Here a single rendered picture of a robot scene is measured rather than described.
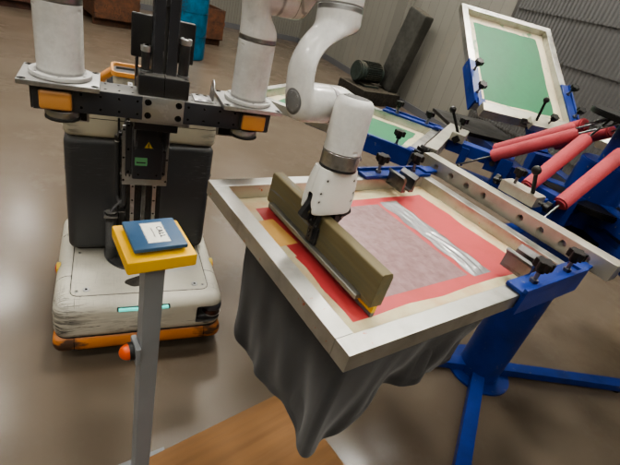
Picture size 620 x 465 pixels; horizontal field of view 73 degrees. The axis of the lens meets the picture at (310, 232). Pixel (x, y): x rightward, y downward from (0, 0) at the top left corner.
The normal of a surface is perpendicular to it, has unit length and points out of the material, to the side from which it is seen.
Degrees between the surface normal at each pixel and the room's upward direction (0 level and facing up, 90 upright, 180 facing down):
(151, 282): 90
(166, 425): 0
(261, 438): 0
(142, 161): 90
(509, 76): 32
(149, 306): 90
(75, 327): 90
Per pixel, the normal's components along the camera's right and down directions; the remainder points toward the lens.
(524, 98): 0.22, -0.43
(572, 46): -0.90, 0.00
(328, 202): 0.49, 0.55
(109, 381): 0.24, -0.83
